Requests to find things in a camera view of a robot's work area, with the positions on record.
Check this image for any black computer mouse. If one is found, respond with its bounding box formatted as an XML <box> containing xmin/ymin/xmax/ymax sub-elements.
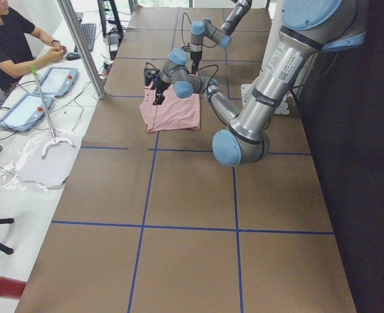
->
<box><xmin>66</xmin><ymin>52</ymin><xmax>81</xmax><ymax>61</ymax></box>

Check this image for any seated person black shirt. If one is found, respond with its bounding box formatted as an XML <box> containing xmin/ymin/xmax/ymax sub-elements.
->
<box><xmin>0</xmin><ymin>1</ymin><xmax>67</xmax><ymax>97</ymax></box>

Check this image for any far blue teach pendant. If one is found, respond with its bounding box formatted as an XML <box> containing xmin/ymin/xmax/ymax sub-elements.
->
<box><xmin>37</xmin><ymin>67</ymin><xmax>78</xmax><ymax>98</ymax></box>

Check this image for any pink Snoopy t-shirt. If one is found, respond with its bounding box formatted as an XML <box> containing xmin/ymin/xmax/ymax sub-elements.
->
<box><xmin>140</xmin><ymin>84</ymin><xmax>201</xmax><ymax>133</ymax></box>

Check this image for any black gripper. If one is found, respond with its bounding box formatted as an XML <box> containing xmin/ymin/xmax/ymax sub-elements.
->
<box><xmin>153</xmin><ymin>79</ymin><xmax>170</xmax><ymax>105</ymax></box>
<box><xmin>190</xmin><ymin>51</ymin><xmax>201</xmax><ymax>74</ymax></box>

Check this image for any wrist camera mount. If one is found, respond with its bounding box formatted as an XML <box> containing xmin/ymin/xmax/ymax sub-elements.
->
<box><xmin>181</xmin><ymin>46</ymin><xmax>190</xmax><ymax>53</ymax></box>
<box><xmin>143</xmin><ymin>62</ymin><xmax>160</xmax><ymax>87</ymax></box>

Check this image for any red cylinder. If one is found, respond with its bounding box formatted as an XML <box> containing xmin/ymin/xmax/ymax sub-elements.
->
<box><xmin>0</xmin><ymin>276</ymin><xmax>27</xmax><ymax>300</ymax></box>

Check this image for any blue teach pendant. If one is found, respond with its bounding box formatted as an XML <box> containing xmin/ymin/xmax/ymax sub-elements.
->
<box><xmin>0</xmin><ymin>93</ymin><xmax>44</xmax><ymax>132</ymax></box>
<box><xmin>37</xmin><ymin>67</ymin><xmax>78</xmax><ymax>98</ymax></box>

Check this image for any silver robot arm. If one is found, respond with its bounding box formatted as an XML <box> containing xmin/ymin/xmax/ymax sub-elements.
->
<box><xmin>147</xmin><ymin>0</ymin><xmax>369</xmax><ymax>167</ymax></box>
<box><xmin>188</xmin><ymin>0</ymin><xmax>252</xmax><ymax>74</ymax></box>

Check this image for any aluminium frame post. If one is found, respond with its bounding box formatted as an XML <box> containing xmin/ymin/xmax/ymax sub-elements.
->
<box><xmin>57</xmin><ymin>0</ymin><xmax>106</xmax><ymax>99</ymax></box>

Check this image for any white paper sheet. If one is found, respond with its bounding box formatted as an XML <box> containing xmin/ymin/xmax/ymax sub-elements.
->
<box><xmin>16</xmin><ymin>131</ymin><xmax>82</xmax><ymax>188</ymax></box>

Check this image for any near blue teach pendant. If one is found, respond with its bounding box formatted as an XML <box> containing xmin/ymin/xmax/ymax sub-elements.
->
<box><xmin>0</xmin><ymin>93</ymin><xmax>44</xmax><ymax>132</ymax></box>

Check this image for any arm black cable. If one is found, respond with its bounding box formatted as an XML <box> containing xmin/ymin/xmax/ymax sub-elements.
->
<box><xmin>180</xmin><ymin>12</ymin><xmax>196</xmax><ymax>46</ymax></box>
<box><xmin>194</xmin><ymin>64</ymin><xmax>241</xmax><ymax>126</ymax></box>

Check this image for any black power adapter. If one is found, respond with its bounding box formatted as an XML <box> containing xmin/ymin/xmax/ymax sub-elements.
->
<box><xmin>108</xmin><ymin>33</ymin><xmax>120</xmax><ymax>60</ymax></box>

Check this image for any black keyboard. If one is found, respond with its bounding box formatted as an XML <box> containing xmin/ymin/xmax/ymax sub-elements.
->
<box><xmin>79</xmin><ymin>23</ymin><xmax>96</xmax><ymax>52</ymax></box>

